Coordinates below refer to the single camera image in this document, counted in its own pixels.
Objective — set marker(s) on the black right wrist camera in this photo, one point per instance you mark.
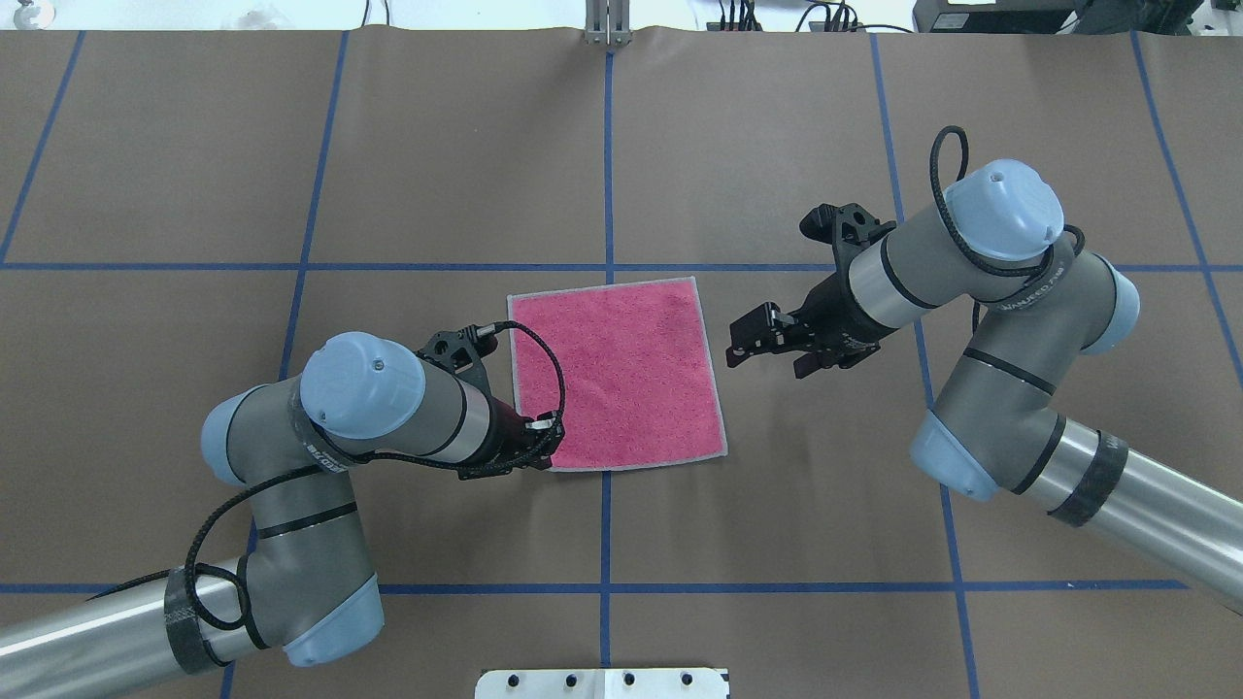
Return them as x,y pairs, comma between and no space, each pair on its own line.
848,229

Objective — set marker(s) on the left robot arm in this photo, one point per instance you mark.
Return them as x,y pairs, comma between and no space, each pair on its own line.
284,563

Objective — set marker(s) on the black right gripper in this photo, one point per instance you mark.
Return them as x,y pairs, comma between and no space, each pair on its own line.
831,316

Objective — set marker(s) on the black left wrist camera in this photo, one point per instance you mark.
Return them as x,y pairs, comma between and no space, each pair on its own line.
461,351

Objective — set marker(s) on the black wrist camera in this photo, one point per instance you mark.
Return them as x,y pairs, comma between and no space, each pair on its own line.
848,229
461,351

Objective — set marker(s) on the aluminium frame post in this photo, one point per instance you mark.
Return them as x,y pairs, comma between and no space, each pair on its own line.
607,23

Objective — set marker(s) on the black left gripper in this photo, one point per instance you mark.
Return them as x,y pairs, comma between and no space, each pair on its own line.
504,434

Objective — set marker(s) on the pink and blue towel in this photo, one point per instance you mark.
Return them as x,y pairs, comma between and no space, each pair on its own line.
631,363

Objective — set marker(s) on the blue tape line lengthwise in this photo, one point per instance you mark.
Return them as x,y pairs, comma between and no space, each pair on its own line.
609,248

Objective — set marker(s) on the blue tape line crosswise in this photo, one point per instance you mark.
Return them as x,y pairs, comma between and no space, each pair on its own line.
359,267

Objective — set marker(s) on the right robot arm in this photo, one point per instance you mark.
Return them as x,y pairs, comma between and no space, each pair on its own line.
999,237

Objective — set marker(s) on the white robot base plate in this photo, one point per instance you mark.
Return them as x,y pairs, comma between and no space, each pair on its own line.
696,682

